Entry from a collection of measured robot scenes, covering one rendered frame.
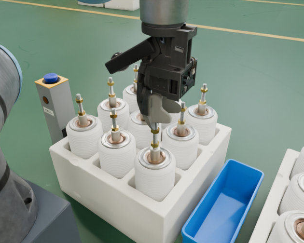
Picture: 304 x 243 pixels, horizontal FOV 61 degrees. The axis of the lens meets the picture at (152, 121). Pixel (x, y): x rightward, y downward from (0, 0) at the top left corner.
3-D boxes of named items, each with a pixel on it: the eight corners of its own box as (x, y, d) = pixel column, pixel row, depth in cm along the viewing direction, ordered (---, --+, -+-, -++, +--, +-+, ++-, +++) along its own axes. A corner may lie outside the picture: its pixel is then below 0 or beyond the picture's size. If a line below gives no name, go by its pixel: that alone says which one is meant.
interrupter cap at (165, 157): (156, 176, 54) (156, 173, 54) (131, 159, 58) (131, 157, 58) (178, 157, 59) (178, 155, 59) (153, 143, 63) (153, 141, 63)
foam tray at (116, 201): (162, 261, 64) (164, 217, 54) (61, 190, 83) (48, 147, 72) (223, 168, 90) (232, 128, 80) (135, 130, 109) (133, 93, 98)
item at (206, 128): (193, 144, 90) (199, 100, 80) (215, 158, 84) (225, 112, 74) (174, 157, 85) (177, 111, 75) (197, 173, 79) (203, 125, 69)
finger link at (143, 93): (143, 119, 47) (144, 74, 42) (136, 117, 48) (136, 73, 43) (156, 108, 51) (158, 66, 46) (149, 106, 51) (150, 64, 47)
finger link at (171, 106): (176, 133, 52) (178, 94, 47) (151, 124, 54) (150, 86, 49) (182, 125, 54) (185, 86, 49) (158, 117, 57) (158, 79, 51)
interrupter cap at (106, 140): (121, 127, 69) (121, 125, 68) (137, 141, 64) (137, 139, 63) (95, 138, 65) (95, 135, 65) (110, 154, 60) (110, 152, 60)
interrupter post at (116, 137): (117, 135, 66) (117, 125, 64) (122, 140, 64) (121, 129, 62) (109, 139, 65) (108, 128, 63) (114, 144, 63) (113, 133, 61)
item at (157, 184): (156, 230, 63) (157, 180, 53) (129, 208, 69) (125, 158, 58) (179, 206, 69) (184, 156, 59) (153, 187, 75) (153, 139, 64)
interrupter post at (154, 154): (155, 164, 57) (155, 153, 55) (147, 158, 59) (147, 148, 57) (162, 158, 59) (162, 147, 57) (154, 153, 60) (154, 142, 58)
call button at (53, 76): (50, 86, 75) (48, 79, 74) (42, 82, 77) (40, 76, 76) (61, 81, 78) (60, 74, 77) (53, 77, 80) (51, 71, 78)
